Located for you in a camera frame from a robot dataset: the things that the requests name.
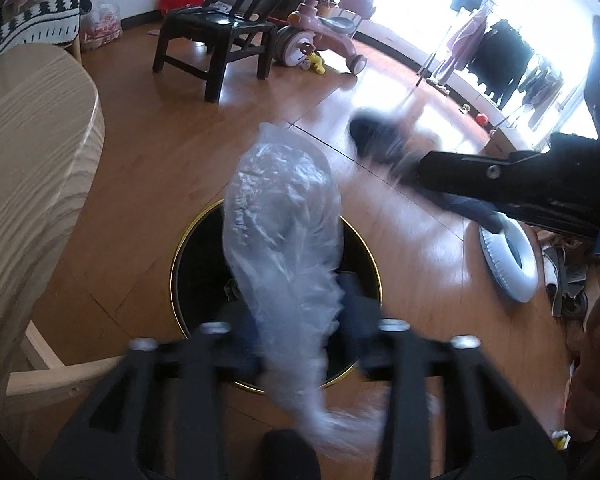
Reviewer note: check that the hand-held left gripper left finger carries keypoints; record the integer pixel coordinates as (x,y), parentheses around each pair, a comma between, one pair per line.
(205,360)

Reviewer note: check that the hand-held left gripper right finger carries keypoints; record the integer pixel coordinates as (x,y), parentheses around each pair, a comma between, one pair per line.
(410,360)

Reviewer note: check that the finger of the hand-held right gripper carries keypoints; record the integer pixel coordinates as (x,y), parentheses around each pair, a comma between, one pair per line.
(480,172)

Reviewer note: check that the black gold-rimmed trash bin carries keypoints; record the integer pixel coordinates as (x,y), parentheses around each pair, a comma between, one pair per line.
(200,260)

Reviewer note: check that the clear plastic bag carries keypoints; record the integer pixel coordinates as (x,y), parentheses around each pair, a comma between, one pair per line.
(280,220)

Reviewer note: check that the person's right forearm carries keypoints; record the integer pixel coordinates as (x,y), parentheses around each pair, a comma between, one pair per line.
(597,360)

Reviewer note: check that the cardboard box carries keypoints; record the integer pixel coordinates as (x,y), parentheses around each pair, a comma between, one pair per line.
(505,142)

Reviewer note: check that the red ball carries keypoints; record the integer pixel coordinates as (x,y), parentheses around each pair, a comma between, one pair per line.
(481,119)

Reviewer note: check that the grey sandal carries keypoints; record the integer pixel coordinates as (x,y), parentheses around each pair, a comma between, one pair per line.
(572,295)
(552,270)

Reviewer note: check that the person's black shoe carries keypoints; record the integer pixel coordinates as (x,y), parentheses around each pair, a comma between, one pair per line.
(377,135)

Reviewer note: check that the black hanging garment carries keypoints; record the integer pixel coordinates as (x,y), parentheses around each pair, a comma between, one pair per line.
(502,60)

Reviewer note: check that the metal clothes rack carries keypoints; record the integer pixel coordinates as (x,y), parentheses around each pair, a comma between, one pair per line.
(430,55)

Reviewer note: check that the pink hanging garment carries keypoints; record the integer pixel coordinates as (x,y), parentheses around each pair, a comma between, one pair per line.
(462,45)

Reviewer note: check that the yellow toy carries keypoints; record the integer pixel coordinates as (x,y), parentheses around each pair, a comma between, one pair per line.
(316,63)

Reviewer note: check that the pink children's tricycle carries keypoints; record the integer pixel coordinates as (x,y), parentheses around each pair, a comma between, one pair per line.
(330,35)

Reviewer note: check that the light wooden table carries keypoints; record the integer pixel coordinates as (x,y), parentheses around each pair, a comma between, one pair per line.
(25,160)

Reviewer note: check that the black wooden chair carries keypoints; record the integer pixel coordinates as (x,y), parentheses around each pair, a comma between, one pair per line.
(195,25)

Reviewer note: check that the striped black white sofa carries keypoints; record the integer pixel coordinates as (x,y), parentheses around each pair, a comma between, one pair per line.
(76,35)

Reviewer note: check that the clear bag with red print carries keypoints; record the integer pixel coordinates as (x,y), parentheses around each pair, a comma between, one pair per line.
(102,25)

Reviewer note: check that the black and white striped blanket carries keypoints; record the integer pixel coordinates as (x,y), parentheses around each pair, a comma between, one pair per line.
(30,20)

